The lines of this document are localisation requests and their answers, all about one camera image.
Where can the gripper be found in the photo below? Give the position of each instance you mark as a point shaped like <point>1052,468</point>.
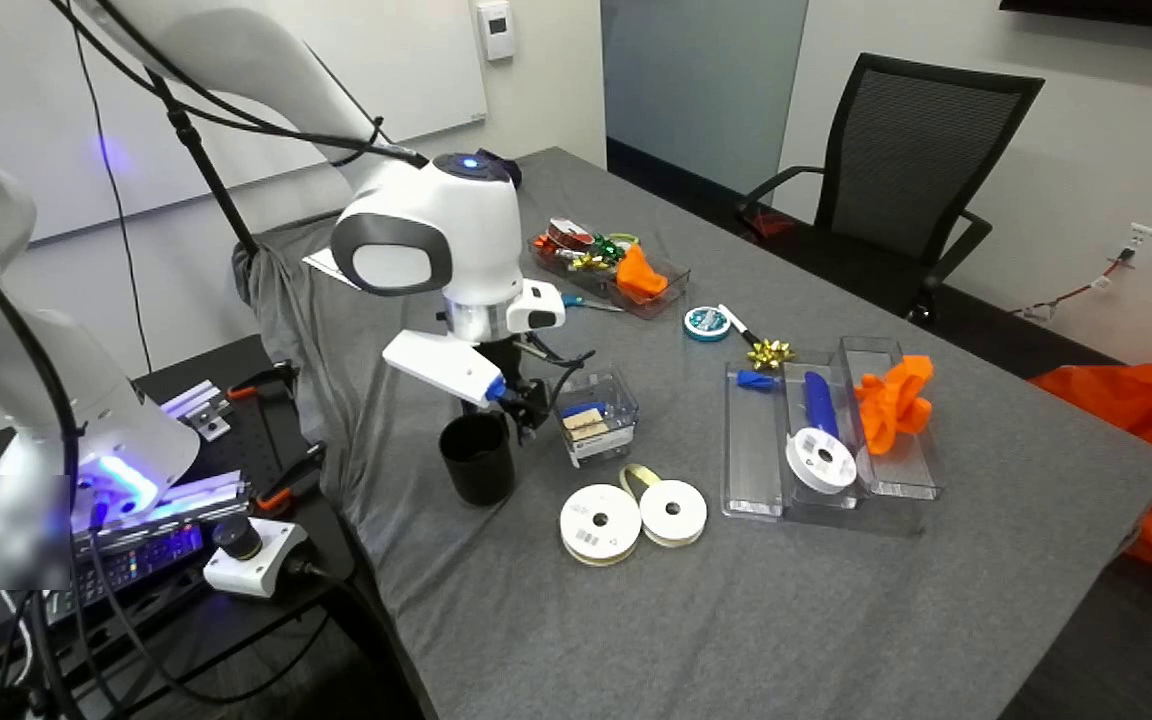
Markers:
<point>504,360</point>

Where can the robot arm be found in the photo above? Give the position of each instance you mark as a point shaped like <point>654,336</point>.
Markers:
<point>416,215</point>

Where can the black cup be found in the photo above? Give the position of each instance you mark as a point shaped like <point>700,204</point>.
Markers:
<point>477,462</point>

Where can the small clear plastic box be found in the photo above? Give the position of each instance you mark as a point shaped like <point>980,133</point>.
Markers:
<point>598,420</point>

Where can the pale yellow ribbon loop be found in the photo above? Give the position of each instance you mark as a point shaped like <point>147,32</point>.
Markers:
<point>633,478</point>

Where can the white ribbon spool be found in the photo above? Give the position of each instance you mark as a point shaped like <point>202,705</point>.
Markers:
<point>674,512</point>
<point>821,461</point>
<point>600,523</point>

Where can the gold gift bow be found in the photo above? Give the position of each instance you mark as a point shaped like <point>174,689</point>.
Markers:
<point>589,262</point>
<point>770,353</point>

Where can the orange ribbon bunch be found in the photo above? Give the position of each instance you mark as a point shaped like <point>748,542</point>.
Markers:
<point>891,405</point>
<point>639,275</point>

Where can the green gift bow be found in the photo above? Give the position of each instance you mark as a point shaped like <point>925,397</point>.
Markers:
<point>608,249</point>

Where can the red ribbon spool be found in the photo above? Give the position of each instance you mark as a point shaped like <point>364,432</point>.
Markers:
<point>570,234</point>

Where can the wide clear plastic tray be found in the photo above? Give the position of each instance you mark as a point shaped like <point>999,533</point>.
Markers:
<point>671,285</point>

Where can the teal round ribbon spool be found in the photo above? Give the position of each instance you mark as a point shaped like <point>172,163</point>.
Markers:
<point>707,323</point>

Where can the black and white marker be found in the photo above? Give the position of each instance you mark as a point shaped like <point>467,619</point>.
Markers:
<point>738,323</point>

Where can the small blue ribbon piece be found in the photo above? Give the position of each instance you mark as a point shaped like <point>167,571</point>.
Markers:
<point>756,380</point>

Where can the black and orange clamp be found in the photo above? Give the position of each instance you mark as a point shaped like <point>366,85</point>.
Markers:
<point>291,480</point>
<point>261,380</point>

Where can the grey table cloth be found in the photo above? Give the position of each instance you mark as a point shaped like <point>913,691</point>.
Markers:
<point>736,600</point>

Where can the blue ribbon roll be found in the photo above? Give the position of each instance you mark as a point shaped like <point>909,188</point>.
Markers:
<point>820,403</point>

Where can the emergency stop button box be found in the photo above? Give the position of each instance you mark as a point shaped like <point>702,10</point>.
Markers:
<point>256,560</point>

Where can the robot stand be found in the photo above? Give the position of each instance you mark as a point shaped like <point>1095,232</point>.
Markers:
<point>236,620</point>

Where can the frosted glass panel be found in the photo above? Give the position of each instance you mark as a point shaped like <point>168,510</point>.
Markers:
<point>701,90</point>

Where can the black control box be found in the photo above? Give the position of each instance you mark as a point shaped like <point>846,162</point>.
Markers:
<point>136,565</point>

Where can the black office chair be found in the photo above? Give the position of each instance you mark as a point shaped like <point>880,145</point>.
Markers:
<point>906,170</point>

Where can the whiteboard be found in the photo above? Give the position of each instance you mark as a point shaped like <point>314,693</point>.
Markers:
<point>36,120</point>

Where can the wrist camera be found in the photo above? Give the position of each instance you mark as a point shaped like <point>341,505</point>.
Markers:
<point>441,366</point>

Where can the aluminium bracket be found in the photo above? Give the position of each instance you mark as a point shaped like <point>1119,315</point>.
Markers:
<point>196,410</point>

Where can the white wall thermostat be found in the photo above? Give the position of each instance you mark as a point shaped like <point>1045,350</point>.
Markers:
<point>495,28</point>

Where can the white wall socket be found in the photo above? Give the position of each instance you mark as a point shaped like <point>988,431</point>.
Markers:
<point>1144,240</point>

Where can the black wall screen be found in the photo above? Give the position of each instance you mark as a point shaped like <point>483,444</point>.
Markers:
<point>1116,10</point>

